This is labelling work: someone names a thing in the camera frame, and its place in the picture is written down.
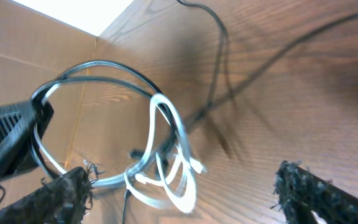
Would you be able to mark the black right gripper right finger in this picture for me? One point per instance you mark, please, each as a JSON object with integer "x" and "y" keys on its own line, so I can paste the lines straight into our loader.
{"x": 301, "y": 194}

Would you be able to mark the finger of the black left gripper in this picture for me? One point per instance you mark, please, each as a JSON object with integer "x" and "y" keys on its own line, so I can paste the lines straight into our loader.
{"x": 19, "y": 152}

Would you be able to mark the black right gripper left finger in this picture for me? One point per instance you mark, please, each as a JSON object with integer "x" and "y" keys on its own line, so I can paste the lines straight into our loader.
{"x": 65, "y": 199}

